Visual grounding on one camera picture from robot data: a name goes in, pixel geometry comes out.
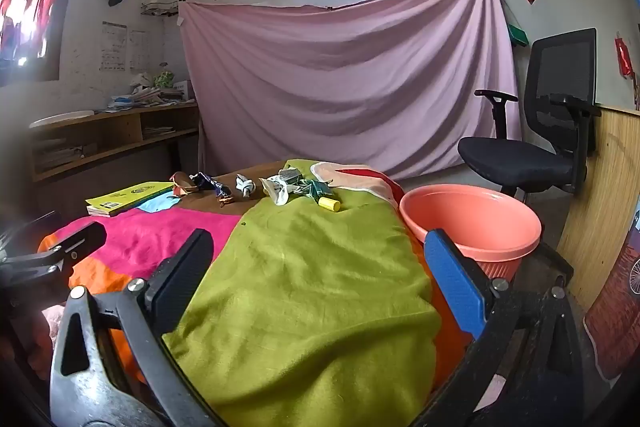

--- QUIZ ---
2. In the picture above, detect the black wire wall rack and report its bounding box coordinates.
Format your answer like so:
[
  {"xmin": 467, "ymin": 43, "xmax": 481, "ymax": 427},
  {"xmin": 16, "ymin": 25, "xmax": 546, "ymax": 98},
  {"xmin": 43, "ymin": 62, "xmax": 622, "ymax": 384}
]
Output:
[{"xmin": 140, "ymin": 0, "xmax": 181, "ymax": 18}]

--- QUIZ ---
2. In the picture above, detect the dark blue wrapper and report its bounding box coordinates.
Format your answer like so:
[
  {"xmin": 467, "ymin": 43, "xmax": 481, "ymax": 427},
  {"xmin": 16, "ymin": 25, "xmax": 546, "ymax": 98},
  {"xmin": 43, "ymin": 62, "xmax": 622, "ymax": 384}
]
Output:
[{"xmin": 192, "ymin": 172, "xmax": 233, "ymax": 198}]

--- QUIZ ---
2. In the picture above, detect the white round tray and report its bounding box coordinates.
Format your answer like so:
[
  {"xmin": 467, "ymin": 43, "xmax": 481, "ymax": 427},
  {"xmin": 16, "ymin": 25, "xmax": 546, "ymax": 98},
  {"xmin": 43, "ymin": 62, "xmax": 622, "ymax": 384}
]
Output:
[{"xmin": 29, "ymin": 109, "xmax": 96, "ymax": 128}]

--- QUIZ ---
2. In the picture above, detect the pink hanging cloth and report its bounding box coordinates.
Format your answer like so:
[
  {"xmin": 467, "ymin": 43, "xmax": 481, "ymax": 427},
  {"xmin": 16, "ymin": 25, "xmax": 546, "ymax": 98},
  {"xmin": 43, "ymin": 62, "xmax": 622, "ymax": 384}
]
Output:
[{"xmin": 178, "ymin": 0, "xmax": 523, "ymax": 180}]

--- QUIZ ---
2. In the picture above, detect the yellow book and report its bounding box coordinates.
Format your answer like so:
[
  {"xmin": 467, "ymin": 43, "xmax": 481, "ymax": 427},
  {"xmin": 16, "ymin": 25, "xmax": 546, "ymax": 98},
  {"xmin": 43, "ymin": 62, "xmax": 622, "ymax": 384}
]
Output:
[{"xmin": 85, "ymin": 181, "xmax": 175, "ymax": 218}]

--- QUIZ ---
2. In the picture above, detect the brown red wrapper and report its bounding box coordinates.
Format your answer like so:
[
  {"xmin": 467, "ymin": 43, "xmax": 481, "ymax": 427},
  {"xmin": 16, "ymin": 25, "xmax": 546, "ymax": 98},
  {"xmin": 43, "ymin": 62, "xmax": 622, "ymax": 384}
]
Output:
[{"xmin": 170, "ymin": 172, "xmax": 198, "ymax": 196}]

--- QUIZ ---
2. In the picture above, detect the small white wall chart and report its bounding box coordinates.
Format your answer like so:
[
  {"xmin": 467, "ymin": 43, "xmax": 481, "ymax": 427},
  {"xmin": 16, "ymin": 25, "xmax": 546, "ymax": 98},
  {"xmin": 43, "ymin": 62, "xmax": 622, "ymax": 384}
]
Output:
[{"xmin": 129, "ymin": 29, "xmax": 149, "ymax": 70}]

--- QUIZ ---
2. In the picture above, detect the large white wall chart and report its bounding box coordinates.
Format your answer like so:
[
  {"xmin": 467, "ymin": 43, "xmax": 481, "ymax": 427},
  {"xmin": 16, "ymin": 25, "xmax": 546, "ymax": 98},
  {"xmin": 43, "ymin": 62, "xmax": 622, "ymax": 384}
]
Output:
[{"xmin": 99, "ymin": 22, "xmax": 128, "ymax": 72}]

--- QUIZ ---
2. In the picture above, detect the white sachet with blue label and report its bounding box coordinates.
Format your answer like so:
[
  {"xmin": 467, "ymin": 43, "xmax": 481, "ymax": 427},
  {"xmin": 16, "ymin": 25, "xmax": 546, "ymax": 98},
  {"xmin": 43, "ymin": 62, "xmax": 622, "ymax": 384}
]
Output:
[{"xmin": 259, "ymin": 174, "xmax": 296, "ymax": 206}]

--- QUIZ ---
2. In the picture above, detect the stack of old papers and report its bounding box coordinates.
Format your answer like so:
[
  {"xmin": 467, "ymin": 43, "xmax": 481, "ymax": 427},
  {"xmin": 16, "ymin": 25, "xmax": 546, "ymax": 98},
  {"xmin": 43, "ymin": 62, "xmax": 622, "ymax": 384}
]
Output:
[{"xmin": 37, "ymin": 142, "xmax": 98, "ymax": 170}]

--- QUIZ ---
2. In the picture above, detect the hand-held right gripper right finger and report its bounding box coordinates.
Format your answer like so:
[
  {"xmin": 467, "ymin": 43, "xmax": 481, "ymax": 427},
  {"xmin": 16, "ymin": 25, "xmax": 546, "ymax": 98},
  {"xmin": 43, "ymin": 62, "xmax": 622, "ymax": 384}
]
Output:
[{"xmin": 410, "ymin": 229, "xmax": 588, "ymax": 427}]

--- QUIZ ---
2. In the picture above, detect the brown bicycle poster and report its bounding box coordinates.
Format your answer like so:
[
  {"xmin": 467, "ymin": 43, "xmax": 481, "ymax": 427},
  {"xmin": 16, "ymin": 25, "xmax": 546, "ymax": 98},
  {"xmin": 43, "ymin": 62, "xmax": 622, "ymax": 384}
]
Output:
[{"xmin": 585, "ymin": 217, "xmax": 640, "ymax": 383}]

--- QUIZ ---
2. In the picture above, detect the green flat box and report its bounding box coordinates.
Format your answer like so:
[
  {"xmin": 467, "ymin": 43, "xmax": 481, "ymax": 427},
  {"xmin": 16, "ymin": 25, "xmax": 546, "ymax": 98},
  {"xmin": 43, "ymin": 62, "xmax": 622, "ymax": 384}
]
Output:
[{"xmin": 507, "ymin": 23, "xmax": 530, "ymax": 48}]

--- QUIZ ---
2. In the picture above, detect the pile of papers and books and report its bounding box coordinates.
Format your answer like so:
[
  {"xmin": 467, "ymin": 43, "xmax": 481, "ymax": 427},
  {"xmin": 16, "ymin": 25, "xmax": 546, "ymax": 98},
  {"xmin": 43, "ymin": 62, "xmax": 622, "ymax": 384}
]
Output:
[{"xmin": 107, "ymin": 87, "xmax": 196, "ymax": 112}]

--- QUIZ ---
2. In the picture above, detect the red hanging ornament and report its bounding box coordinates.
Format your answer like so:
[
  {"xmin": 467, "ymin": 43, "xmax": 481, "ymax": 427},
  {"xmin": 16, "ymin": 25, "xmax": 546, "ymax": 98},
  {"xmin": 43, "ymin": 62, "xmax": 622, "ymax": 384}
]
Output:
[{"xmin": 615, "ymin": 34, "xmax": 633, "ymax": 78}]

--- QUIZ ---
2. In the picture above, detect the salmon plastic basin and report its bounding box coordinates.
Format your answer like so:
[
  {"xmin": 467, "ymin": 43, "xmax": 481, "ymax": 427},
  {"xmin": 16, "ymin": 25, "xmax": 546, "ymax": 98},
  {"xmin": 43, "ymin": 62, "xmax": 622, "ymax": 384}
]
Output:
[{"xmin": 399, "ymin": 185, "xmax": 543, "ymax": 288}]

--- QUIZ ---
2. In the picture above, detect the black office chair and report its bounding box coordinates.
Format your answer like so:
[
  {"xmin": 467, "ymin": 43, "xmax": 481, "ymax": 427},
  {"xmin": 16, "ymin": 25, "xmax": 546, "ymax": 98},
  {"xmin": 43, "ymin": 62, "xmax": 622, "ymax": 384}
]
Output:
[{"xmin": 457, "ymin": 28, "xmax": 602, "ymax": 208}]

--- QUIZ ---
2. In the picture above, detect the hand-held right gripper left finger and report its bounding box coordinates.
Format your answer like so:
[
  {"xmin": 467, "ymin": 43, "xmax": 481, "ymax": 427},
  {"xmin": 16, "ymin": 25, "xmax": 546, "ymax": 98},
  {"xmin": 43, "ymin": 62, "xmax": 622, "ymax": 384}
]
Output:
[{"xmin": 49, "ymin": 229, "xmax": 226, "ymax": 427}]

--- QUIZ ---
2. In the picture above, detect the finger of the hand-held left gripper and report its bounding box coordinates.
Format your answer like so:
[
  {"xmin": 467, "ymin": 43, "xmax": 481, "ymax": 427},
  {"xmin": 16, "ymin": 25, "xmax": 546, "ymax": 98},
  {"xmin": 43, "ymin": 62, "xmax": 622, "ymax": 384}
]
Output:
[{"xmin": 0, "ymin": 221, "xmax": 108, "ymax": 290}]

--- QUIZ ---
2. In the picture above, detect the wooden shelf with papers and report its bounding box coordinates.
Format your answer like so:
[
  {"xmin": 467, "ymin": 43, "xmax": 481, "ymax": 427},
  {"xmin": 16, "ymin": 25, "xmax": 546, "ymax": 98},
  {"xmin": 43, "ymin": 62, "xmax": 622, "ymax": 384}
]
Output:
[{"xmin": 27, "ymin": 102, "xmax": 201, "ymax": 182}]

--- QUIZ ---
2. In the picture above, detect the wooden wall panel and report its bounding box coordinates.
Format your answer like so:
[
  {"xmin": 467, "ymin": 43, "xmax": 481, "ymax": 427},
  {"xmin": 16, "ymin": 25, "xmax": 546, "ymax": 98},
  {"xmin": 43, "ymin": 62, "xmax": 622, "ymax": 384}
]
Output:
[{"xmin": 557, "ymin": 104, "xmax": 640, "ymax": 313}]

